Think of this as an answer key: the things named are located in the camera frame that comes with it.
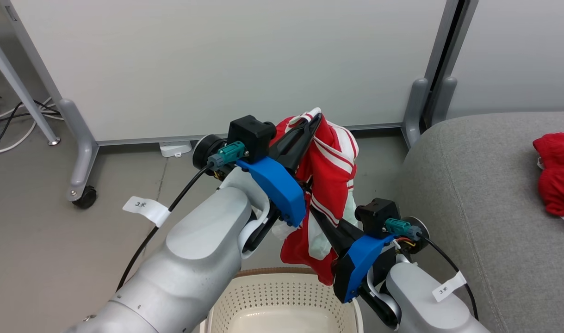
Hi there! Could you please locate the black cable bundle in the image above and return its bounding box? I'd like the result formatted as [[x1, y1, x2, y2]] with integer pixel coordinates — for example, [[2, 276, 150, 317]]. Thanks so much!
[[0, 92, 61, 158]]

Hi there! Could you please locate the black caster wheel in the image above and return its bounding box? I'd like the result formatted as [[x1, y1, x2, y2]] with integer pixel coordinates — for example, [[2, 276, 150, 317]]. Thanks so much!
[[72, 185, 98, 209]]

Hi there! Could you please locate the grey partition foot with caster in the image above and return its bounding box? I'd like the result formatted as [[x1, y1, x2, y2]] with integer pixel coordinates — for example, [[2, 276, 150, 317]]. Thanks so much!
[[58, 98, 100, 202]]

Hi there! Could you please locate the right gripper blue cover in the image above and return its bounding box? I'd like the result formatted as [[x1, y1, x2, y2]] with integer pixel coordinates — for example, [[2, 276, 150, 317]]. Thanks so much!
[[309, 206, 403, 304]]

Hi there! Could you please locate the white paper cable label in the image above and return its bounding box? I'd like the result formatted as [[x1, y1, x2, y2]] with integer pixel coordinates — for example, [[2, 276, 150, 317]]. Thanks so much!
[[432, 271, 468, 303], [123, 196, 171, 228]]

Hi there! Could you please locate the grey metal table leg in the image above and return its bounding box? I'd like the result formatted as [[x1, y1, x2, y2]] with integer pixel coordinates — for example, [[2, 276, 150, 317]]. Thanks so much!
[[0, 24, 61, 146]]

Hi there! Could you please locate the white thin cable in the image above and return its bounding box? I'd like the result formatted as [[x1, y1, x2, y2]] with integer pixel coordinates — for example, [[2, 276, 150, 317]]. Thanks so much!
[[0, 96, 64, 155]]

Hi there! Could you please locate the beige plastic laundry basket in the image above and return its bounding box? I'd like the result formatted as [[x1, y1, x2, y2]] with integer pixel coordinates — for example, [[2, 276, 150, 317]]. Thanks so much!
[[200, 267, 364, 333]]

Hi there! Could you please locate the plain red garment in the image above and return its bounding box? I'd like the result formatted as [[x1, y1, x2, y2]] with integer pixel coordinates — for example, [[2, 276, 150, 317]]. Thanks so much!
[[533, 132, 564, 229]]

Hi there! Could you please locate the red white striped garment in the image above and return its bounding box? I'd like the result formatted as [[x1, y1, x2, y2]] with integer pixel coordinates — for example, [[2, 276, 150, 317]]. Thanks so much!
[[270, 107, 359, 286]]

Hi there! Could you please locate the narrow white partition panel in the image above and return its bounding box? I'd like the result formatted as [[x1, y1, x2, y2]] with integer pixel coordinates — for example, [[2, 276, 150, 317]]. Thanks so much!
[[430, 0, 564, 122]]

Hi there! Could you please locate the wide white partition panel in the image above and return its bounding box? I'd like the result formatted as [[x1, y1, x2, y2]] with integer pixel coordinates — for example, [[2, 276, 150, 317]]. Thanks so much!
[[0, 0, 464, 147]]

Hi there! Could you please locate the grey fabric sofa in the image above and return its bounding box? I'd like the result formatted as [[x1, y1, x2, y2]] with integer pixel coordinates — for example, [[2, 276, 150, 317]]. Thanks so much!
[[395, 111, 564, 333]]

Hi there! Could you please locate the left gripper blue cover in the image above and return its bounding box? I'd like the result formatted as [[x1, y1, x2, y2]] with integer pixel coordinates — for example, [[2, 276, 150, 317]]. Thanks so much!
[[236, 113, 323, 253]]

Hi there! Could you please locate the white power adapter box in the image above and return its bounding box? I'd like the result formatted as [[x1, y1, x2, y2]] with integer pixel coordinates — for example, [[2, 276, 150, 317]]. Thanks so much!
[[159, 141, 193, 159]]

